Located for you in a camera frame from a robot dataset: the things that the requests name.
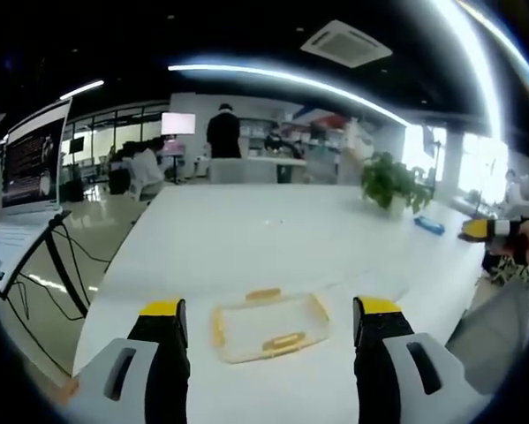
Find black cable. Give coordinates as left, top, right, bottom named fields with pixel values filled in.
left=15, top=220, right=115, bottom=322

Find short ceiling light strip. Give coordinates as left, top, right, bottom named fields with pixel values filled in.
left=59, top=79, right=106, bottom=101

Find ceiling air conditioner vent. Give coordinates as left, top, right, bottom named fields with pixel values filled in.
left=299, top=19, right=394, bottom=69

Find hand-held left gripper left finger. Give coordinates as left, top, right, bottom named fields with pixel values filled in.
left=64, top=298, right=192, bottom=424

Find black and white folding stool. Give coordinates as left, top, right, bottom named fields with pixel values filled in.
left=481, top=249, right=529, bottom=289

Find white counter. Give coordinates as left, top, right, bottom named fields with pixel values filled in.
left=208, top=155, right=310, bottom=185

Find blue flat object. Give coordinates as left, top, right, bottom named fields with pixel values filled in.
left=412, top=215, right=447, bottom=236

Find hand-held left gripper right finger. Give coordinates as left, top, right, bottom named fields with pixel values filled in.
left=351, top=295, right=495, bottom=424

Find green potted plant white pot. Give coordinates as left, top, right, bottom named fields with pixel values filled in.
left=359, top=151, right=434, bottom=221

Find long ceiling light strip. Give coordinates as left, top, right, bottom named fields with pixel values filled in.
left=167, top=63, right=414, bottom=128

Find open silver laptop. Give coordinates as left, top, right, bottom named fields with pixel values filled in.
left=0, top=97, right=74, bottom=296

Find clear plastic container yellow clips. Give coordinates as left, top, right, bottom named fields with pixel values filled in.
left=210, top=286, right=332, bottom=365

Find white lit monitor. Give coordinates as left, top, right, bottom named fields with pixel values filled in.
left=161, top=111, right=197, bottom=136

